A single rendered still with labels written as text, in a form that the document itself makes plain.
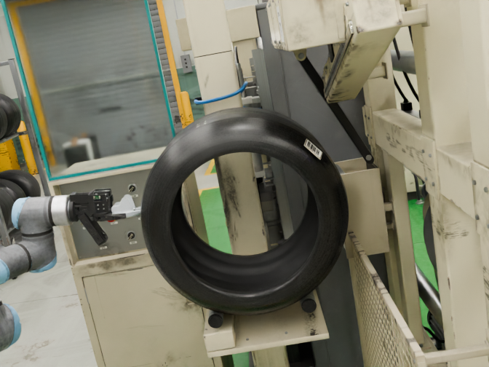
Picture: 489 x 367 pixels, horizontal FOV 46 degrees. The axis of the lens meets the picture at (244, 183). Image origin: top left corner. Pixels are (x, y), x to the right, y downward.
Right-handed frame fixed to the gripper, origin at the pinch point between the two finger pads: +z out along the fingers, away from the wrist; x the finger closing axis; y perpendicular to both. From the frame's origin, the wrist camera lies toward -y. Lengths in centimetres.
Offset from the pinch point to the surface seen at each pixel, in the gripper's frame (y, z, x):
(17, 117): -13, -198, 418
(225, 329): -35.6, 23.2, -7.2
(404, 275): -35, 85, 23
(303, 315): -39, 48, 5
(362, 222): -14, 70, 22
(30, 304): -142, -145, 255
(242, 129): 24.6, 32.1, -11.3
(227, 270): -26.1, 23.8, 15.5
